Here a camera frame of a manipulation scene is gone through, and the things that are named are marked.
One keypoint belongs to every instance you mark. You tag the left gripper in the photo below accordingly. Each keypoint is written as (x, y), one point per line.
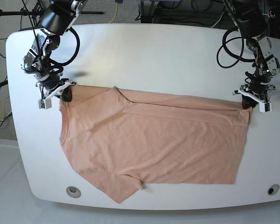
(253, 93)

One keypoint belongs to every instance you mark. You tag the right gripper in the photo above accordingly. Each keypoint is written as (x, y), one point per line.
(61, 88)

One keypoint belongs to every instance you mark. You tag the peach T-shirt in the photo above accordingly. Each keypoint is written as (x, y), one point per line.
(120, 140)

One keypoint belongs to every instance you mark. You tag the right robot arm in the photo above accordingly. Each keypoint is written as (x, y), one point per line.
(55, 22)

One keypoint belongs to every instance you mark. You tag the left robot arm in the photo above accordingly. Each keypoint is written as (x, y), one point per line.
(250, 23)

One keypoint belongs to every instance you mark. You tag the black tripod stand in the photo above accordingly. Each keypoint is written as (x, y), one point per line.
(22, 12)

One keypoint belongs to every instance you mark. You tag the right table grommet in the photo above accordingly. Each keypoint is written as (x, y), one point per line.
(273, 190)

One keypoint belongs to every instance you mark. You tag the table grommet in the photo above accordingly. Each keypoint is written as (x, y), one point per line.
(73, 192)
(273, 190)

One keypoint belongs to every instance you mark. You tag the left table grommet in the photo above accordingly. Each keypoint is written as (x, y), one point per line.
(73, 192)

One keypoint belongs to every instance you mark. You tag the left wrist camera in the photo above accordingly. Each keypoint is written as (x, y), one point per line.
(265, 107)

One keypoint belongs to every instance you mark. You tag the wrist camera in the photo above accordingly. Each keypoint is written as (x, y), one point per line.
(265, 107)
(44, 103)

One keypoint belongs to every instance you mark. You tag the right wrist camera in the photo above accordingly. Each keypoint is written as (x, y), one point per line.
(44, 103)

